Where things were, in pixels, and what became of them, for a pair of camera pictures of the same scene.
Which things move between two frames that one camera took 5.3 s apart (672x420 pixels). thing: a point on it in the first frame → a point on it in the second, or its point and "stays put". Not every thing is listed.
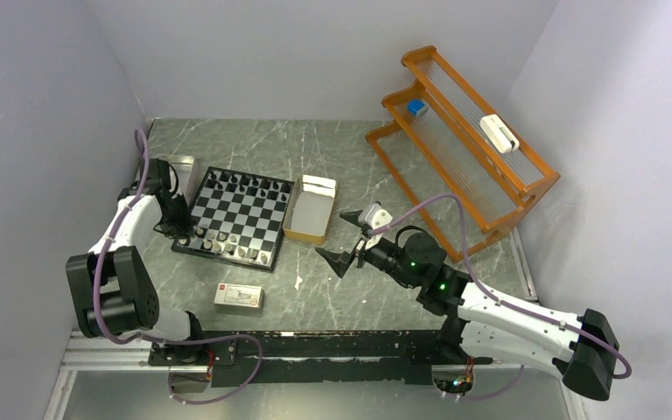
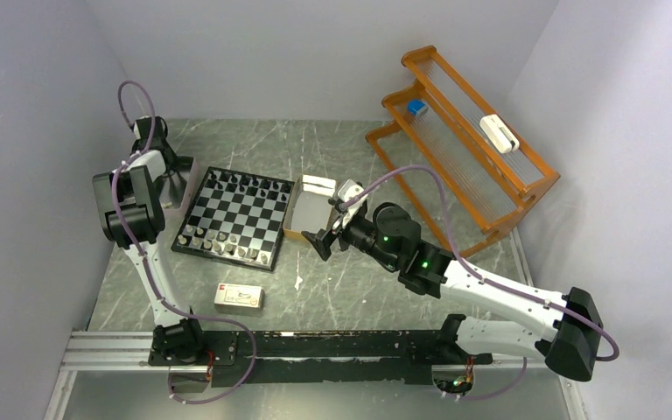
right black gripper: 340,262 → 321,241
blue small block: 417,107 stays put
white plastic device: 501,136 stays put
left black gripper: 185,227 → 176,162
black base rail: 300,356 stays put
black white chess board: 239,219 stays put
